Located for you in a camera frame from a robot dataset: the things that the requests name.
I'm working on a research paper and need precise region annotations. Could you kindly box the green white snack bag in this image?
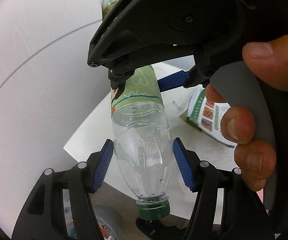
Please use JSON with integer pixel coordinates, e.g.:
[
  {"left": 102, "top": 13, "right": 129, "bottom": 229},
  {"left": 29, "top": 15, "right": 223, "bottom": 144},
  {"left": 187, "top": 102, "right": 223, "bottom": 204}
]
[{"left": 180, "top": 85, "right": 236, "bottom": 147}]

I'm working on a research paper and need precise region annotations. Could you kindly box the clear plastic bottle green label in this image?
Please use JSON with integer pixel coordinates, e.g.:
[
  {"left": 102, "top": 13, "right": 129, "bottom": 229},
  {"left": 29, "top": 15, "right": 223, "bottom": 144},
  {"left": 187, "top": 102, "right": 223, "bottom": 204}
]
[{"left": 111, "top": 66, "right": 173, "bottom": 220}]

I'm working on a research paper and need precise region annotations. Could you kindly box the trash bin with plastic liner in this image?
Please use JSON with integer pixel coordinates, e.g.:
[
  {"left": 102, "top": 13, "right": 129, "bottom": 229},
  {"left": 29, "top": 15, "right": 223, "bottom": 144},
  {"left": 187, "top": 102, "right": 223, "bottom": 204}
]
[{"left": 62, "top": 189, "right": 124, "bottom": 239}]

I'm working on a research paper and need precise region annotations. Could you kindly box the person's right hand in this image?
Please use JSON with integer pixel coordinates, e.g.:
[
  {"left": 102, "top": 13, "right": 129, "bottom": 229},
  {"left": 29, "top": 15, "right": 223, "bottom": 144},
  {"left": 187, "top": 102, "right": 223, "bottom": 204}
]
[{"left": 204, "top": 33, "right": 288, "bottom": 192}]

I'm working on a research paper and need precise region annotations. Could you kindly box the white bedside table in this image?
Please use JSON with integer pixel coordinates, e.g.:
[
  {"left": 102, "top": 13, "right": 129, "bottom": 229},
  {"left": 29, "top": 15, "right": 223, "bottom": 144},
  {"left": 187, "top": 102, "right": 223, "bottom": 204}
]
[{"left": 63, "top": 62, "right": 237, "bottom": 227}]

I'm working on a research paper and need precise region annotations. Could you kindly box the white wardrobe door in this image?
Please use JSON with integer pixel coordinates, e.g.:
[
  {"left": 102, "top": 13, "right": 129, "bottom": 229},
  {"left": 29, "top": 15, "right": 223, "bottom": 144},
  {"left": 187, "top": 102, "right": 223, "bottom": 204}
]
[{"left": 0, "top": 0, "right": 109, "bottom": 235}]

